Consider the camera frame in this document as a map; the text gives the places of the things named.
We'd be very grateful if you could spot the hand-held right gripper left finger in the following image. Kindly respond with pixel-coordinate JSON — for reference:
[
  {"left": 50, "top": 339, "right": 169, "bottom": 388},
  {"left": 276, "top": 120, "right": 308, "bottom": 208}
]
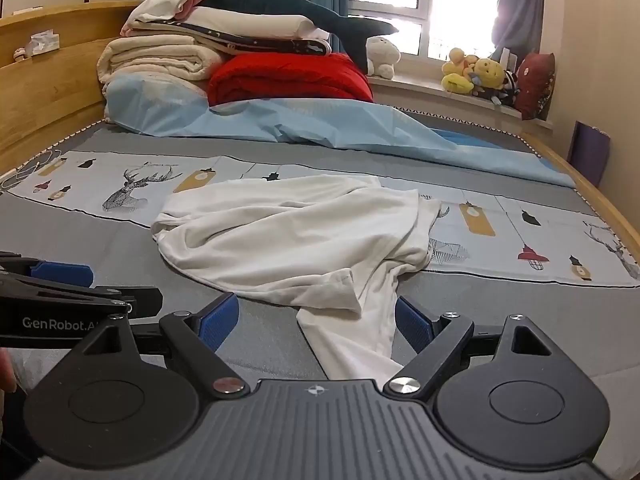
[{"left": 75, "top": 292, "right": 251, "bottom": 400}]

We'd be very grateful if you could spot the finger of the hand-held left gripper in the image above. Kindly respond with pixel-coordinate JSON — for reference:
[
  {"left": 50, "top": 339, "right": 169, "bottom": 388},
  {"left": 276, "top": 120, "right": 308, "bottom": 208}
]
[
  {"left": 0, "top": 251, "right": 95, "bottom": 289},
  {"left": 0, "top": 274, "right": 164, "bottom": 319}
]

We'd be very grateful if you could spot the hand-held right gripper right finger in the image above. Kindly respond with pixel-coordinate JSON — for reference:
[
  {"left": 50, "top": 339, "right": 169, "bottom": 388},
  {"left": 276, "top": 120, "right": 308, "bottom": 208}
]
[{"left": 382, "top": 297, "right": 563, "bottom": 401}]

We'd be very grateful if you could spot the white long-sleeved garment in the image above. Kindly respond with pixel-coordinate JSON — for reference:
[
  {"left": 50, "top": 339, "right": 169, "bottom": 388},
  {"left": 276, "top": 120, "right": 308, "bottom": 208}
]
[{"left": 151, "top": 174, "right": 444, "bottom": 386}]

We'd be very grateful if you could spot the person's left hand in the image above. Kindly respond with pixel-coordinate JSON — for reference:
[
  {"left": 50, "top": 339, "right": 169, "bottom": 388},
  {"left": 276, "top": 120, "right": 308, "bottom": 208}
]
[{"left": 0, "top": 350, "right": 19, "bottom": 395}]

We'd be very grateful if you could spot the light blue sheet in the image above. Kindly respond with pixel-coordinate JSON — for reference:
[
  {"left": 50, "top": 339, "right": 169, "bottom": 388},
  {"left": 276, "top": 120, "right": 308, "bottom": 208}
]
[{"left": 102, "top": 72, "right": 576, "bottom": 189}]

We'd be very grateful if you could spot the tissue pack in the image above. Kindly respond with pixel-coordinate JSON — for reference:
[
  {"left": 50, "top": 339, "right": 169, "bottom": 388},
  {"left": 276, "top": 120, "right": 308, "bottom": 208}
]
[{"left": 27, "top": 32, "right": 61, "bottom": 56}]

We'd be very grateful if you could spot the cream folded blanket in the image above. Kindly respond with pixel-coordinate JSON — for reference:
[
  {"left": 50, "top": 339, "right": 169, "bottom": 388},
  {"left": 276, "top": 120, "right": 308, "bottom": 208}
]
[{"left": 96, "top": 35, "right": 232, "bottom": 86}]

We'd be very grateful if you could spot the stone window sill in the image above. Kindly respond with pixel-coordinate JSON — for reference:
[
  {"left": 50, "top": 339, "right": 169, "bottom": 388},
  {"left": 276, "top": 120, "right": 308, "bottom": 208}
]
[{"left": 369, "top": 57, "right": 556, "bottom": 134}]

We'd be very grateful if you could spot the red folded blanket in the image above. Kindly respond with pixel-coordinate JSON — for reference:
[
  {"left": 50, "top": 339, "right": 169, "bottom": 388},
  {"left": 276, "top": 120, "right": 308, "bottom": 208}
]
[{"left": 206, "top": 52, "right": 375, "bottom": 109}]

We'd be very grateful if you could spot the yellow duck plush toy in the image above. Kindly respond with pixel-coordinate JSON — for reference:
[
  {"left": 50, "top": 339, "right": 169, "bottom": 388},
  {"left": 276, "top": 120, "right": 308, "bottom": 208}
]
[{"left": 441, "top": 47, "right": 477, "bottom": 96}]

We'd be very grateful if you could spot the yellow round plush toy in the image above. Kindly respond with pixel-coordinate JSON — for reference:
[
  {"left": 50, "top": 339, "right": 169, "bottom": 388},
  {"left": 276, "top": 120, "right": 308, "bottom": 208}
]
[{"left": 470, "top": 57, "right": 507, "bottom": 94}]

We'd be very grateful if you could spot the dark red cushion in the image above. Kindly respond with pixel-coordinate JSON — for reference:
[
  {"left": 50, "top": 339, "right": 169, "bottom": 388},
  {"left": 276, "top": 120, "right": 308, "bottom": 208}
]
[{"left": 514, "top": 51, "right": 557, "bottom": 121}]

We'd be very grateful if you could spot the white plush toy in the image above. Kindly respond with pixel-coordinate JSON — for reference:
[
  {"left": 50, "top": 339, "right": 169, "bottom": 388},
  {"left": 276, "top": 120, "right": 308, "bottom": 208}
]
[{"left": 365, "top": 35, "right": 402, "bottom": 80}]

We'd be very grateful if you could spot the navy patterned folded cloth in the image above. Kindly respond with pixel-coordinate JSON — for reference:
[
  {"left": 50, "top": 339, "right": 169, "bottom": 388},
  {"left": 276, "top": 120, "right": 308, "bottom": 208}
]
[{"left": 167, "top": 19, "right": 334, "bottom": 59}]

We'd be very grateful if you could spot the dark blue shark plush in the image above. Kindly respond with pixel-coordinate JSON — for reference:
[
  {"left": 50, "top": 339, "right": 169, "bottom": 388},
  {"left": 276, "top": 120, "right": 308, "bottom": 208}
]
[{"left": 197, "top": 0, "right": 401, "bottom": 69}]

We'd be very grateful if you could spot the white cord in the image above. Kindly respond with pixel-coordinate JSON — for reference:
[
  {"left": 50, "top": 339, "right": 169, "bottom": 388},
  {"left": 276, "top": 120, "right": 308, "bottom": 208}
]
[{"left": 1, "top": 151, "right": 57, "bottom": 192}]

